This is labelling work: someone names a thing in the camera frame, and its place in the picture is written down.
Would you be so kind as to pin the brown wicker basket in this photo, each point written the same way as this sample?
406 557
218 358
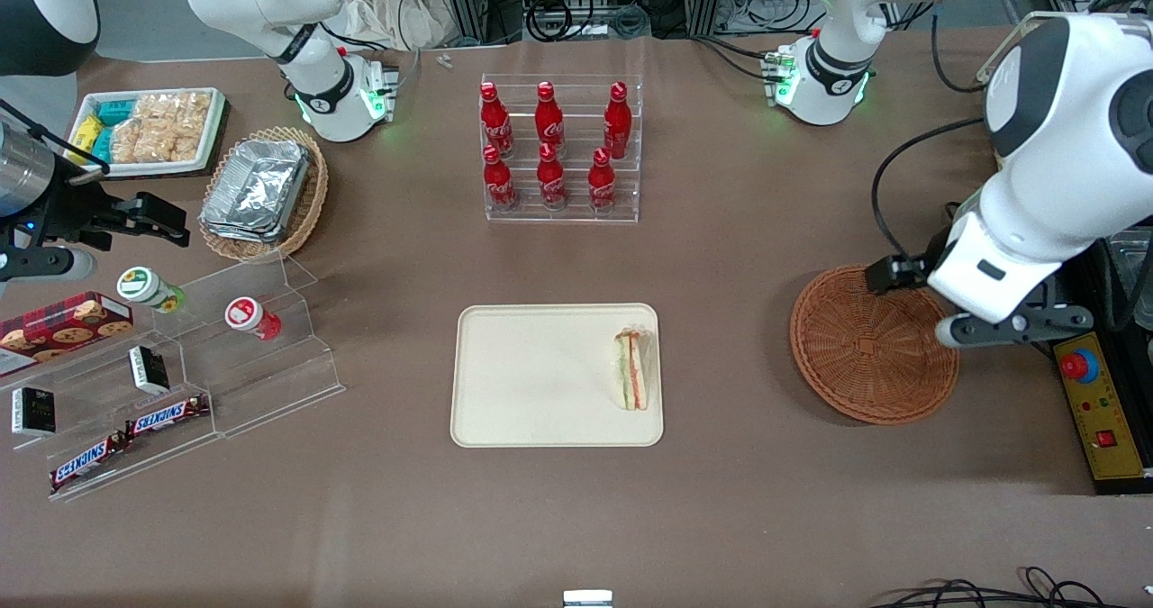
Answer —
865 356

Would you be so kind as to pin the red cola bottle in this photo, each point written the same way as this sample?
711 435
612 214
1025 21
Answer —
549 122
496 122
602 185
618 122
499 185
551 183

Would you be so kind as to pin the Snickers chocolate bar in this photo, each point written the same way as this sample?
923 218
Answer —
86 464
167 416

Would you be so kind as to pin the small white device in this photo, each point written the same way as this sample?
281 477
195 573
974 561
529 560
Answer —
587 599

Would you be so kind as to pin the yellow snack packet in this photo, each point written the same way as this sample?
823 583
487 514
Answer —
86 135

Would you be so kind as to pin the clear acrylic bottle rack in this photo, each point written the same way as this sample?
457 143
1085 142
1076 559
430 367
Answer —
576 216

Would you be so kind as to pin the triangle sandwich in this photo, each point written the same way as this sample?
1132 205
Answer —
632 369

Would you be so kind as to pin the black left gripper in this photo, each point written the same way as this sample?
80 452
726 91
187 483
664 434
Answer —
901 272

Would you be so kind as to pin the yellow emergency stop control box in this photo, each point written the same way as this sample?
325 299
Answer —
1103 410

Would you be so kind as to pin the red yogurt drink bottle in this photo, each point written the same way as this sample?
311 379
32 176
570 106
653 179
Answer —
248 315

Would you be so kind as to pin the white snack tray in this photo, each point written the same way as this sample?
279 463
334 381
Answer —
144 169

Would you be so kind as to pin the teal snack packet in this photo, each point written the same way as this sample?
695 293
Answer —
103 144
115 111

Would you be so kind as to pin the red cookie box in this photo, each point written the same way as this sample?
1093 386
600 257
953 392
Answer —
63 327

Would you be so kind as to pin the light wicker basket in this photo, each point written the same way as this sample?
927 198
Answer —
311 203

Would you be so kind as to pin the stack of foil trays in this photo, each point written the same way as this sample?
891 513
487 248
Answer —
257 189

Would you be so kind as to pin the beige cloth bag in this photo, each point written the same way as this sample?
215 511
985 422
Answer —
387 9

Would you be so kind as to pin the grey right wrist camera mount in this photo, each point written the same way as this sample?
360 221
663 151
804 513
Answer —
40 263

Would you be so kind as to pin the clear acrylic step shelf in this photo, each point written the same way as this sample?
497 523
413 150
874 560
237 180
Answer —
270 383

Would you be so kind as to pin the beige plastic tray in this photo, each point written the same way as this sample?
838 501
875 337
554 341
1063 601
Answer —
540 376

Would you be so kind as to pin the small black box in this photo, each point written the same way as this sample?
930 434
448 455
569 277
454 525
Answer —
34 412
149 369

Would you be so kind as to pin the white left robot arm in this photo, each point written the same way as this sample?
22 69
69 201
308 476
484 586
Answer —
1036 212

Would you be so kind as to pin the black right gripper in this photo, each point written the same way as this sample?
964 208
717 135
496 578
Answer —
74 210

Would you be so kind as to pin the rice cracker bag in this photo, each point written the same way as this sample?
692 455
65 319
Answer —
185 122
135 141

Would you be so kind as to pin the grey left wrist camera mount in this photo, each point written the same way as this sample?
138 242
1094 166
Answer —
1018 327

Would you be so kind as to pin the green lid drink bottle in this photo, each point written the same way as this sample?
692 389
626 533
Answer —
144 287

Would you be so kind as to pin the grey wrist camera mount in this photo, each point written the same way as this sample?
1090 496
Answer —
1018 327
40 263

